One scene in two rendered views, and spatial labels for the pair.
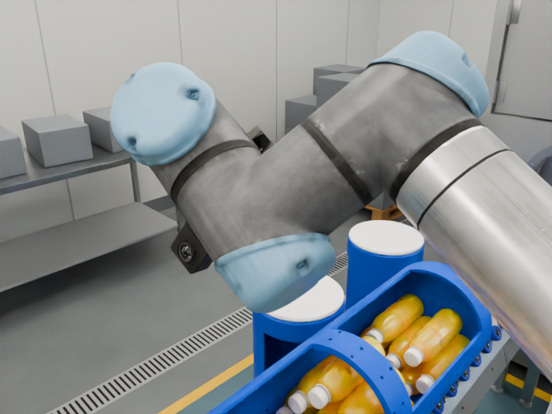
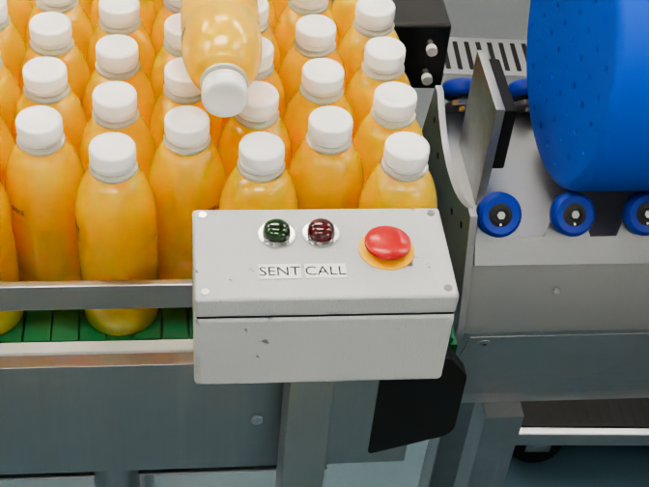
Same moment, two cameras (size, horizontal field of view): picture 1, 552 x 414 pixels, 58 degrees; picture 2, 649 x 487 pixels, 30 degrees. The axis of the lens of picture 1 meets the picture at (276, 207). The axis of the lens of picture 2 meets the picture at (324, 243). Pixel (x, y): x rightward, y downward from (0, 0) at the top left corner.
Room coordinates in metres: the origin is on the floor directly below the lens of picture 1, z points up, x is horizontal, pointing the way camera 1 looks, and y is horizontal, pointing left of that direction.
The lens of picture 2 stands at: (-0.44, -0.29, 1.75)
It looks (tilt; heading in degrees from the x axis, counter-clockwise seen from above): 44 degrees down; 37
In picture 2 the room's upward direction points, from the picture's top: 6 degrees clockwise
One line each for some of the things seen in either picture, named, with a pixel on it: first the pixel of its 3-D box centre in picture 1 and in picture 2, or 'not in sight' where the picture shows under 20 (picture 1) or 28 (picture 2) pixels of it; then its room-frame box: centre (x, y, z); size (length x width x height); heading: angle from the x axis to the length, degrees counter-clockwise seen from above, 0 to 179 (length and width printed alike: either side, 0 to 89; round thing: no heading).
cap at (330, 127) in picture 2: not in sight; (330, 127); (0.22, 0.23, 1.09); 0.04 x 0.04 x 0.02
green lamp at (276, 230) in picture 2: not in sight; (276, 230); (0.08, 0.16, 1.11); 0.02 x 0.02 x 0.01
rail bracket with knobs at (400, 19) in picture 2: not in sight; (410, 46); (0.54, 0.37, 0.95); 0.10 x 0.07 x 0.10; 47
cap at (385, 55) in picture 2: not in sight; (384, 55); (0.34, 0.26, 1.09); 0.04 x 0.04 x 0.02
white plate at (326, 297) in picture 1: (298, 293); not in sight; (1.29, -0.07, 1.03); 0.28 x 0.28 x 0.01
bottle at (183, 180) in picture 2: not in sight; (187, 212); (0.13, 0.31, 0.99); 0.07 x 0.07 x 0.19
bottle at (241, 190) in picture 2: not in sight; (257, 238); (0.15, 0.24, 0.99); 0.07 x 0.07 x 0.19
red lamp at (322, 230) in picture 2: not in sight; (321, 229); (0.10, 0.14, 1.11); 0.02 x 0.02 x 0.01
